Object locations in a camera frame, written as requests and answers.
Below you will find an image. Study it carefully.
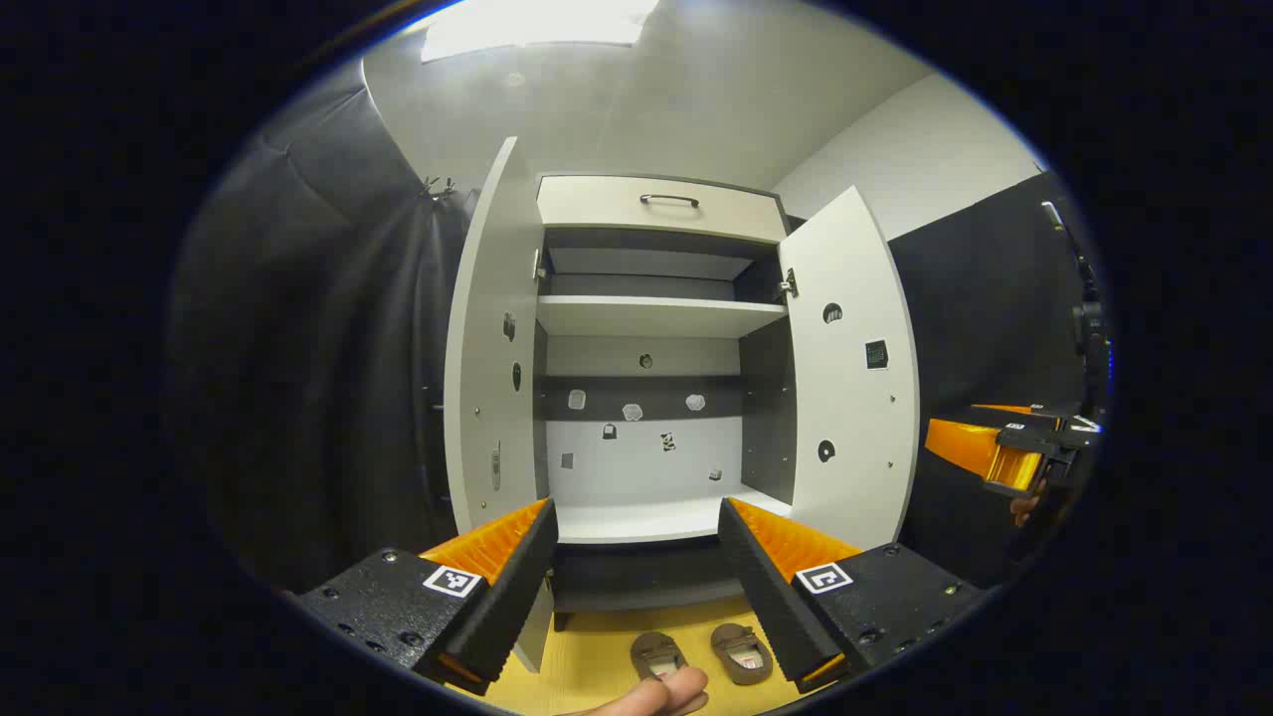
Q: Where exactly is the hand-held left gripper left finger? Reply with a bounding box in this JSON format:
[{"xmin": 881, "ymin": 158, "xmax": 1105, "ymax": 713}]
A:
[{"xmin": 293, "ymin": 497, "xmax": 560, "ymax": 697}]

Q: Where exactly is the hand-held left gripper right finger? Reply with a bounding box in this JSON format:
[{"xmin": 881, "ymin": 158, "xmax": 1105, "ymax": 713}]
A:
[{"xmin": 718, "ymin": 497, "xmax": 986, "ymax": 695}]

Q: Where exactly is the brown fuzzy shoe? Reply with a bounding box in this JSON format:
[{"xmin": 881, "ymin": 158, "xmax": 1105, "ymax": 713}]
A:
[
  {"xmin": 710, "ymin": 623, "xmax": 775, "ymax": 686},
  {"xmin": 631, "ymin": 631, "xmax": 689, "ymax": 682}
]

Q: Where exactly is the white cabinet door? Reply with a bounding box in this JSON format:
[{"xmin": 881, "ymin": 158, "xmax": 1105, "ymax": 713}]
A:
[
  {"xmin": 778, "ymin": 186, "xmax": 921, "ymax": 551},
  {"xmin": 443, "ymin": 136, "xmax": 556, "ymax": 675}
]

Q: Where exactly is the white shoe cabinet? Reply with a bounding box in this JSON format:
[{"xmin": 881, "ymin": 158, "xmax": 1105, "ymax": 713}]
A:
[{"xmin": 443, "ymin": 136, "xmax": 921, "ymax": 675}]

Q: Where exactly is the beige cabinet drawer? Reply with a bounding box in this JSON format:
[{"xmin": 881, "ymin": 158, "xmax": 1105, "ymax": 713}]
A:
[{"xmin": 537, "ymin": 175, "xmax": 789, "ymax": 245}]

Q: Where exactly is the black backdrop cloth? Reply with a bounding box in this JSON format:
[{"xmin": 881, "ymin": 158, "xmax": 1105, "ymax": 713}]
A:
[{"xmin": 169, "ymin": 60, "xmax": 1095, "ymax": 598}]

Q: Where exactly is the ceiling light panel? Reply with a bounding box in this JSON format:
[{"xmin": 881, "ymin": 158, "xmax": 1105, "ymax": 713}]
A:
[{"xmin": 423, "ymin": 0, "xmax": 659, "ymax": 63}]

